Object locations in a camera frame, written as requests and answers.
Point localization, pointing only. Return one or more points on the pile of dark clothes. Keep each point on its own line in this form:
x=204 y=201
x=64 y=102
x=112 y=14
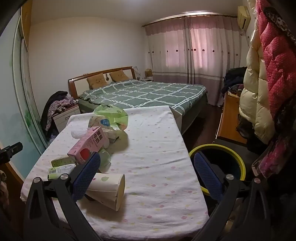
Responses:
x=233 y=78

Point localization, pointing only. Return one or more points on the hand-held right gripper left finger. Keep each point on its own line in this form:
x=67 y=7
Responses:
x=89 y=169

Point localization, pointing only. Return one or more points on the pink white curtain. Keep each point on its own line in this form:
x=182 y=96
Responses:
x=175 y=46

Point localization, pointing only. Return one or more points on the white blue label paper bowl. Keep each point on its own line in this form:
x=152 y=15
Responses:
x=99 y=120

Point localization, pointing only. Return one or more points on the green white small bottle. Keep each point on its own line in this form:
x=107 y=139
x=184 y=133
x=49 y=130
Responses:
x=60 y=171

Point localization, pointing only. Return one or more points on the brown pillow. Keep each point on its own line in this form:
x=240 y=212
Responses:
x=96 y=81
x=119 y=75

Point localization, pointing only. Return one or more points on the pink milk carton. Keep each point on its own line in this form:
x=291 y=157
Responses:
x=90 y=141

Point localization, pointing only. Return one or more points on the red dotted jacket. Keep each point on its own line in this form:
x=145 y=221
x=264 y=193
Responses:
x=277 y=64

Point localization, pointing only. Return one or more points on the bed with green plaid quilt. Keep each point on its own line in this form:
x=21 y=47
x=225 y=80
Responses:
x=148 y=92

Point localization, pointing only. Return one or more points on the cream puffer jacket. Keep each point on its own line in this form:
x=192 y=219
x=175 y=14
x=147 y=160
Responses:
x=254 y=81

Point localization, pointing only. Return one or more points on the dotted white tablecloth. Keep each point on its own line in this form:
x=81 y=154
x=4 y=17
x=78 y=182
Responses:
x=150 y=150

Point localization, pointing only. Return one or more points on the black floral patterned garment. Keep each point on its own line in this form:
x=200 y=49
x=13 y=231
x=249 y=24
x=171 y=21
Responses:
x=279 y=23

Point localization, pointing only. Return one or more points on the green plastic bag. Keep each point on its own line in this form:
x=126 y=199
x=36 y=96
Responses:
x=115 y=113

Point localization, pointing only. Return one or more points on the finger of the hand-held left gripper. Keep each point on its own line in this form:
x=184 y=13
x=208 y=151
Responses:
x=11 y=149

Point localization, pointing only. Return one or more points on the curtain rod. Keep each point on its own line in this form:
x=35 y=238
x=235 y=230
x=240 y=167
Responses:
x=159 y=20

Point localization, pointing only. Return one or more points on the wooden headboard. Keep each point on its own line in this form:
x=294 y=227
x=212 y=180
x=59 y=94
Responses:
x=71 y=81

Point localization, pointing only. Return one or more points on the pink plastic bag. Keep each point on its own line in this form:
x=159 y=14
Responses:
x=275 y=157

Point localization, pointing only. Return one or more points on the clear green plastic cup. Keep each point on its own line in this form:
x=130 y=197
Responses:
x=105 y=157

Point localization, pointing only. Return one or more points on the sliding door wardrobe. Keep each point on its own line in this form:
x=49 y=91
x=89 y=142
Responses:
x=13 y=92

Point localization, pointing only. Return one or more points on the wall air conditioner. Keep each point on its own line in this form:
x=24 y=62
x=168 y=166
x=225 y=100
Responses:
x=244 y=17

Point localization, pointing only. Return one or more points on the yellow rimmed trash bin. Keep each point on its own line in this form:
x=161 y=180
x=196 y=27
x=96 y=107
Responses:
x=217 y=146

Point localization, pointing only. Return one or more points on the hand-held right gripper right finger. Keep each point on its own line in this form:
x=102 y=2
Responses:
x=205 y=176

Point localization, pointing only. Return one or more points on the leaf print paper cup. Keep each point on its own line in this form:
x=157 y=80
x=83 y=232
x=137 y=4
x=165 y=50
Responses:
x=108 y=185

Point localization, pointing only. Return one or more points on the white nightstand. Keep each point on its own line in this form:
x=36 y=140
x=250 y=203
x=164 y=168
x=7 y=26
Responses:
x=62 y=120

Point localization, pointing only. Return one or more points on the tissue box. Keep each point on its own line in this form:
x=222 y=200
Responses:
x=148 y=73

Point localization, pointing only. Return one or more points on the wooden desk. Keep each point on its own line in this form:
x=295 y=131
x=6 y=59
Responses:
x=229 y=120

